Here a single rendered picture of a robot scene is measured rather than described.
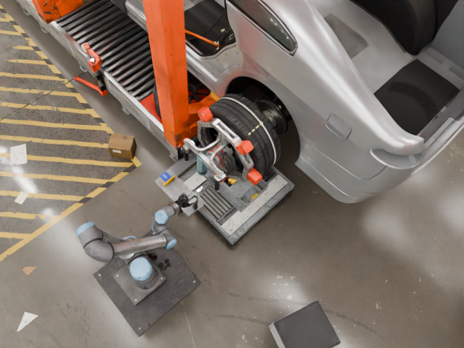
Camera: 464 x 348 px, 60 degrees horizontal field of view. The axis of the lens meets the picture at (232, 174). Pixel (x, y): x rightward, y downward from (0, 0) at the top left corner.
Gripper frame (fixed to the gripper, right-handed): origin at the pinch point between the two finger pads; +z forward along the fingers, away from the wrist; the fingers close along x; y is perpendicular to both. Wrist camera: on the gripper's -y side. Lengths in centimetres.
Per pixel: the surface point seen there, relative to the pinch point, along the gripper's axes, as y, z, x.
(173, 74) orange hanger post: 82, -3, 44
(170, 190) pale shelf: -21.9, 9.6, 24.2
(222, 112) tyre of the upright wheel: 63, 22, 14
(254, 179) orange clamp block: 32.5, 23.0, -29.9
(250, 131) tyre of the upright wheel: 62, 25, -10
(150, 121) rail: -13, 50, 91
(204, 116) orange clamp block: 54, 18, 24
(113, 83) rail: -8, 53, 146
